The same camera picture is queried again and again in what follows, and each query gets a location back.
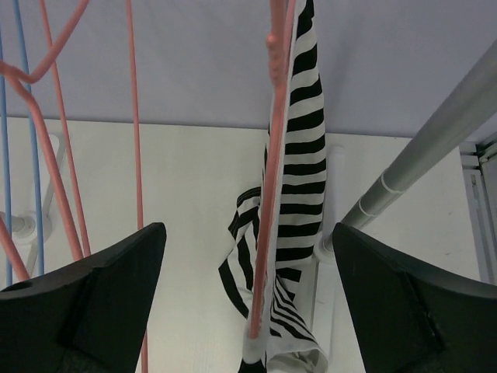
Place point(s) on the pink hanger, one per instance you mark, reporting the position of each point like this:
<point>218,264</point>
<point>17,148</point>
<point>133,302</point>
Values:
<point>16,78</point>
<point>278,44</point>
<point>136,121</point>

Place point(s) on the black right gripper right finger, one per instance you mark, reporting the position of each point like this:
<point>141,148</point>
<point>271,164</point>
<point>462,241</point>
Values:
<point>411,316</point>

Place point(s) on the silver and white clothes rack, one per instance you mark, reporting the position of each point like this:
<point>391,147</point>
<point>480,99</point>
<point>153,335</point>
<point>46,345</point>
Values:
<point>471,103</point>

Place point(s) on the black and white striped top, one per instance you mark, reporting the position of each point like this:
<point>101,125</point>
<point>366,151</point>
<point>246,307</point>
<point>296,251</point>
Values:
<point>286,344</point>

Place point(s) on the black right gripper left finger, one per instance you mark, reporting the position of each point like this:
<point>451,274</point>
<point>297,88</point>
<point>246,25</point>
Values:
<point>89,316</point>

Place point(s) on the light blue hanger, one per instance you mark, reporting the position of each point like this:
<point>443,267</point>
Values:
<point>5,159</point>
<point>34,146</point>

